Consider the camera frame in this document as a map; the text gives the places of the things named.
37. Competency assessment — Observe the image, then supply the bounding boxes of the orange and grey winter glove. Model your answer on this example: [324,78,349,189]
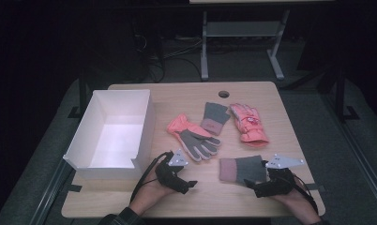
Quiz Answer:
[166,112,222,163]

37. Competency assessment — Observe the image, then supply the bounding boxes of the grey metal table frame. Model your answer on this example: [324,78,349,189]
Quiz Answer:
[200,8,292,82]

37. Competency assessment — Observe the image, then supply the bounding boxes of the aluminium floor rail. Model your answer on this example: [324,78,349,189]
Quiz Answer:
[29,160,76,225]
[321,93,377,215]

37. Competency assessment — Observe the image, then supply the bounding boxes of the grey pink fingerless knit glove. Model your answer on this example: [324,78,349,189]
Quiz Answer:
[200,101,232,137]
[219,155,269,188]

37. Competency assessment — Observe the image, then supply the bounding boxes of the person's right hand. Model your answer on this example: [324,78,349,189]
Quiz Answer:
[270,184,319,224]

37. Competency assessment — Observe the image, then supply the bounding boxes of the pink padded ski glove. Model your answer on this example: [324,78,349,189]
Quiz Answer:
[229,102,270,148]

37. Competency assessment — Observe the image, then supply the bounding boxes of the right hand-held gripper black cable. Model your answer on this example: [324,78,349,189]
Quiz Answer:
[289,173,320,214]

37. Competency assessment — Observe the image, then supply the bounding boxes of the bundle of floor cables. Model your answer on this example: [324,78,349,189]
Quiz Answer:
[133,33,204,83]

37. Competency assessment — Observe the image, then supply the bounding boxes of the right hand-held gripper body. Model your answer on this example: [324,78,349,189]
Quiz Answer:
[261,154,305,196]

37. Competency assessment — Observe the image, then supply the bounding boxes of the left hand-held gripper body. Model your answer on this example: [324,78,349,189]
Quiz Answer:
[155,149,190,194]

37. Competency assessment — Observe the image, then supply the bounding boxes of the black metal stand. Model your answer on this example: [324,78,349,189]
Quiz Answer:
[316,60,361,124]
[68,67,91,120]

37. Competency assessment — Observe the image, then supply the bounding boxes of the white storage box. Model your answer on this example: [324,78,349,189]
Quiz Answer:
[62,89,157,182]

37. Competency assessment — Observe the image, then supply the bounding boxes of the person's left hand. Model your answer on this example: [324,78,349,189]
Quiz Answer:
[129,174,178,217]

